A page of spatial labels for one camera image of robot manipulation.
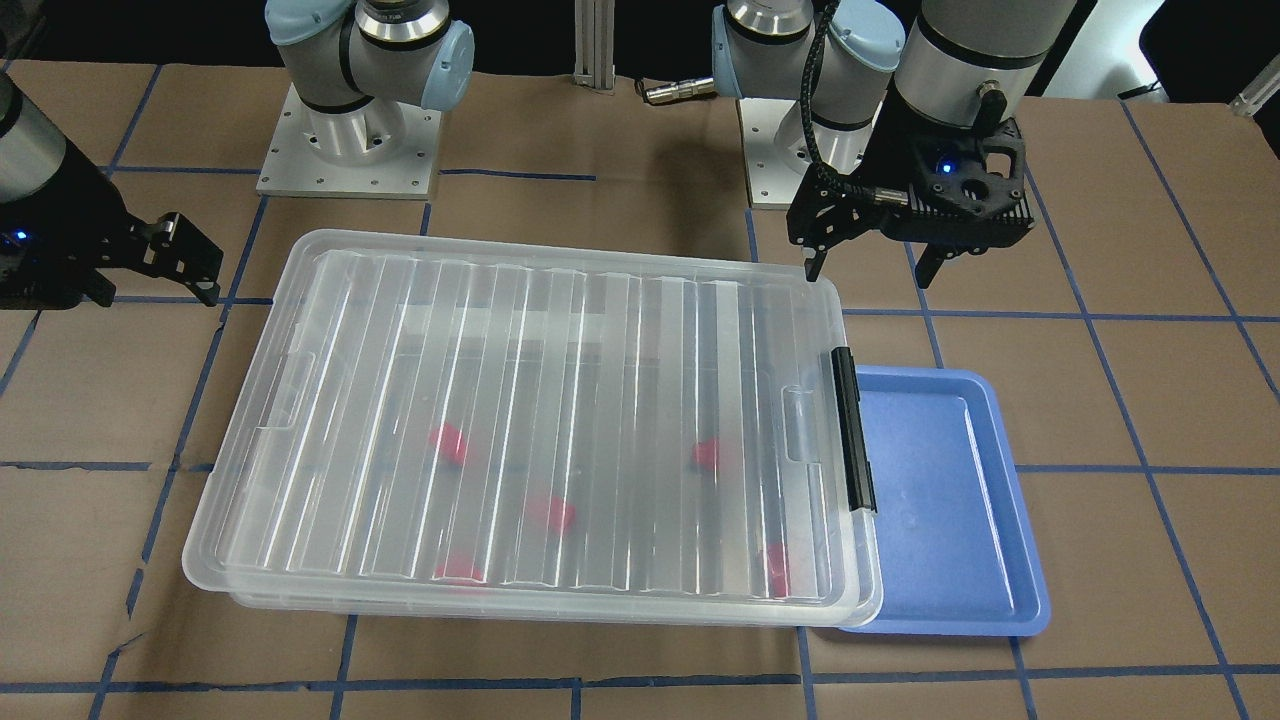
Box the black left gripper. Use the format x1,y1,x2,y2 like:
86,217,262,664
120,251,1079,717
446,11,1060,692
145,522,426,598
787,95,1037,290

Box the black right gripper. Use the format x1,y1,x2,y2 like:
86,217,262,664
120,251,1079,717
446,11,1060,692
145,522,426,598
1,165,224,310

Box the red block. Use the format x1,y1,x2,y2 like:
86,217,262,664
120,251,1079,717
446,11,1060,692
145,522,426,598
431,555,486,587
428,423,468,468
525,496,577,537
753,541,794,600
690,437,721,473

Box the clear plastic box lid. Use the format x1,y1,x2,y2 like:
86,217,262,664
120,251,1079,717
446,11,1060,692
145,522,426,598
180,229,873,626

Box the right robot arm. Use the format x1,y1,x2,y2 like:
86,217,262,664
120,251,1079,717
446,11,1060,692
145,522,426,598
1,1,475,310

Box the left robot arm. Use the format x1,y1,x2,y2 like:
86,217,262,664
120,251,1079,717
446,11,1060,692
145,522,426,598
710,1,1074,290

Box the clear plastic storage box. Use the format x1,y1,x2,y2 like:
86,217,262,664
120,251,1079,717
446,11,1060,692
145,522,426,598
225,250,884,632

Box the metal connector plug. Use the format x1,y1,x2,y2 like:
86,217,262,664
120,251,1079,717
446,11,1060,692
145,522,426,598
634,77,717,108

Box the blue plastic tray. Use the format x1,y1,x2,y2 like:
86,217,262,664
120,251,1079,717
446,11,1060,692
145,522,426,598
858,366,1051,637

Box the black box latch handle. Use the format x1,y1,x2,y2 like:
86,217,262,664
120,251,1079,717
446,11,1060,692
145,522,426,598
829,346,877,512

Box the aluminium extrusion post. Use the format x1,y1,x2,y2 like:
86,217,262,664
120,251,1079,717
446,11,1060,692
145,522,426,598
572,0,616,94

